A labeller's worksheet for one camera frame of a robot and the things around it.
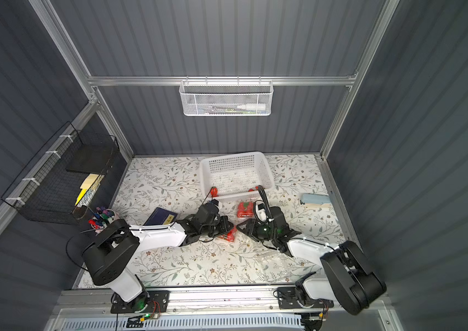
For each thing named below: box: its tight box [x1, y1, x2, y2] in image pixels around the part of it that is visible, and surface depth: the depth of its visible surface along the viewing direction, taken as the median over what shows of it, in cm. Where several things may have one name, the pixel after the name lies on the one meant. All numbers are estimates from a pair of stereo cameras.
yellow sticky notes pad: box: [74, 173, 100, 206], surface depth 75 cm
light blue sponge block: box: [300, 193, 332, 209], surface depth 101 cm
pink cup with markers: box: [88, 205, 121, 234], surface depth 84 cm
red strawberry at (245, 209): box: [237, 201, 255, 218], surface depth 98 cm
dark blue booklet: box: [142, 206, 179, 226], surface depth 96 cm
